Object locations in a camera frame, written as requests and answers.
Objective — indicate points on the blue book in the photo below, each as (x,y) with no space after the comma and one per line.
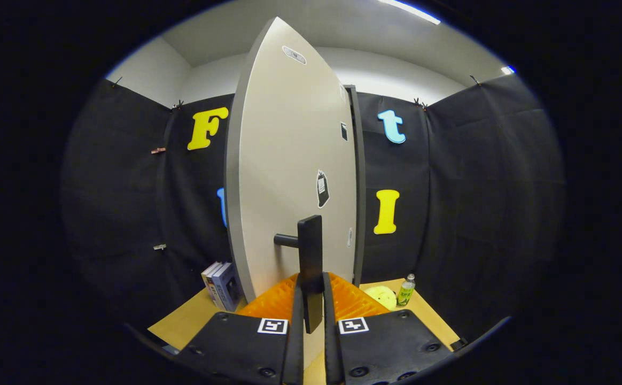
(226,287)

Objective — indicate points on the long ceiling light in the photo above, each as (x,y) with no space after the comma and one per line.
(410,10)

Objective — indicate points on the grey shoe cabinet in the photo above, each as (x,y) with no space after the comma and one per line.
(360,187)

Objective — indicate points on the yellow plush toy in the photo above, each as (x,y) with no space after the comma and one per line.
(380,297)

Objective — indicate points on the beige shoe cabinet door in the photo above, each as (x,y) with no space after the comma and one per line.
(284,160)

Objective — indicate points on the small ceiling light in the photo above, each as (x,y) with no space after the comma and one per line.
(507,70)

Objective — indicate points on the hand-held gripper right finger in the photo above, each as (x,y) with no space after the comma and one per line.
(332,347)

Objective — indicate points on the black backdrop cloth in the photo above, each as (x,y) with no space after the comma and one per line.
(476,187)

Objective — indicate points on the green label bottle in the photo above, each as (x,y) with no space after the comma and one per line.
(406,292)

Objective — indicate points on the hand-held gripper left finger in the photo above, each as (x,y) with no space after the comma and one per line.
(294,347)

